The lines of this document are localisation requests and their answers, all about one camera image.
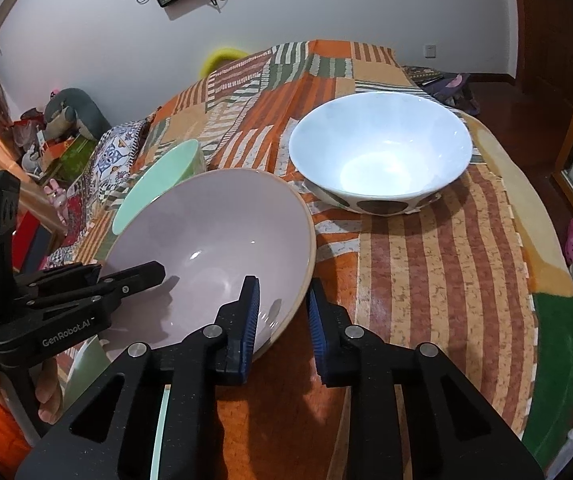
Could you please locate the yellow foam tube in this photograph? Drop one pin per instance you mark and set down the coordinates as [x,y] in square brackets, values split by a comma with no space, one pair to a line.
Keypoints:
[216,56]

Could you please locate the mint green bowl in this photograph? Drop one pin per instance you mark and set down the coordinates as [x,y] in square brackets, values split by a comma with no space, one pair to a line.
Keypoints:
[166,170]

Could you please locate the grey plush toy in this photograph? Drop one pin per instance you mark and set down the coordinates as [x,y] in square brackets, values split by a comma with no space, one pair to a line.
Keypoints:
[79,107]

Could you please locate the person's left forearm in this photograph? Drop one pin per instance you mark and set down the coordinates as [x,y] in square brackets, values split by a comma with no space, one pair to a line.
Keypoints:
[1,435]

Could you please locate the striped patchwork blanket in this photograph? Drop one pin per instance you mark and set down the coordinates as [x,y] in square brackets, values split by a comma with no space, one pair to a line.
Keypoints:
[441,270]

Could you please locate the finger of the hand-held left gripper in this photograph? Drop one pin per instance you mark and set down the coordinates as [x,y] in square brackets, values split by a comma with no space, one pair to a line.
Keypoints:
[66,275]
[131,277]

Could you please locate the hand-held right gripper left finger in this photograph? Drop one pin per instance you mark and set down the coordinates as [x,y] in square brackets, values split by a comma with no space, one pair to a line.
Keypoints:
[249,330]

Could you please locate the green bag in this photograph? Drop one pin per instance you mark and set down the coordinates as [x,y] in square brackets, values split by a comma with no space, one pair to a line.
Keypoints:
[74,157]

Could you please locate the white wall socket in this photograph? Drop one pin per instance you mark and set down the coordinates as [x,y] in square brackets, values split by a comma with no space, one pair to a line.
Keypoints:
[430,50]

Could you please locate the red box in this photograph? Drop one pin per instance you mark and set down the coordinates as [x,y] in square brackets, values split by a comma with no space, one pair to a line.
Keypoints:
[29,232]

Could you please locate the person's left hand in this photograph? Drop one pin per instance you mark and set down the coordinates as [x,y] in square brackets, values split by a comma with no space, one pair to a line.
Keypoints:
[49,390]

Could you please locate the white bowl with dark spots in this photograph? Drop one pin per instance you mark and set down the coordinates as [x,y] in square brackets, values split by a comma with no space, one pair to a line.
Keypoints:
[381,150]

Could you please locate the pinkish grey bowl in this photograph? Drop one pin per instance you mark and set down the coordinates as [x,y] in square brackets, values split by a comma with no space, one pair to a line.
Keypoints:
[216,230]

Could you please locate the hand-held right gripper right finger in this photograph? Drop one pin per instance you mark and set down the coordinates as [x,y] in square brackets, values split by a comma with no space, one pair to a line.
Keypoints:
[316,330]

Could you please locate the pink rabbit toy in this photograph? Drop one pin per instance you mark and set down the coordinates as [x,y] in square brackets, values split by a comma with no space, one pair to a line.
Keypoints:
[56,195]

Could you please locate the colourful fleece blanket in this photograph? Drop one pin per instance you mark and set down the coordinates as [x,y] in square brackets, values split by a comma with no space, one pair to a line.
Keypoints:
[556,335]

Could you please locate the wooden door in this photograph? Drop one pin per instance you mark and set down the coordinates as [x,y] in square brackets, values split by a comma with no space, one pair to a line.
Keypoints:
[546,20]

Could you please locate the dark purple cloth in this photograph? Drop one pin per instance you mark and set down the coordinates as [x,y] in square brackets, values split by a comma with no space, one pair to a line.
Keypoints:
[446,85]

